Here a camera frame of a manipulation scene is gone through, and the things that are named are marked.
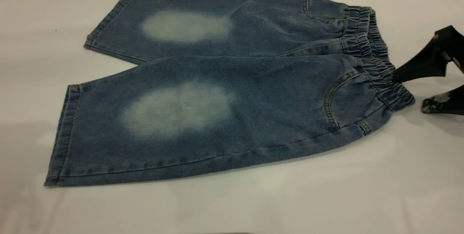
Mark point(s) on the blue denim pants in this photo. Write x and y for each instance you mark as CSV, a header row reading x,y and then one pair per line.
x,y
253,99

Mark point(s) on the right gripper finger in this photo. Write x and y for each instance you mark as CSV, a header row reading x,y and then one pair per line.
x,y
447,101
424,61

